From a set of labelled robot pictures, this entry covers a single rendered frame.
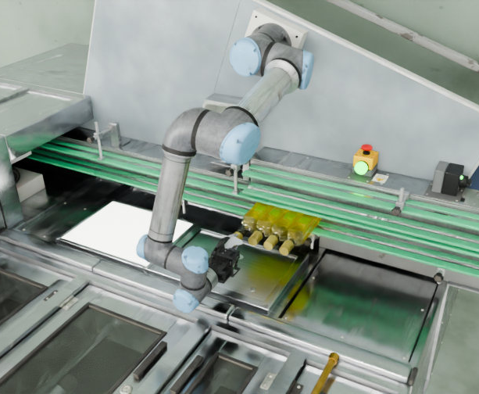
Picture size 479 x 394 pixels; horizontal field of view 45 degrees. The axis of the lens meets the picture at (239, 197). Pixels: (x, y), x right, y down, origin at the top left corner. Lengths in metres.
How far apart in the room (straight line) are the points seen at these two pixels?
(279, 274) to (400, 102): 0.71
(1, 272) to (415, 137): 1.54
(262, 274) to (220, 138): 0.68
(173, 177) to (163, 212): 0.11
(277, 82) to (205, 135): 0.32
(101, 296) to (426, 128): 1.23
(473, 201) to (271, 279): 0.70
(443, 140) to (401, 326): 0.62
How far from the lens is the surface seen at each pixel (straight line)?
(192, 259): 1.62
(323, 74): 2.06
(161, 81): 2.41
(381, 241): 2.07
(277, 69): 1.76
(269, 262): 2.07
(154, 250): 1.68
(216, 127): 1.49
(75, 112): 2.63
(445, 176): 1.98
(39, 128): 2.49
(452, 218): 1.92
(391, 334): 1.89
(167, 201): 1.62
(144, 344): 1.86
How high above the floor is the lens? 2.60
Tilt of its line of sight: 50 degrees down
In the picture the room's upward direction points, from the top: 133 degrees counter-clockwise
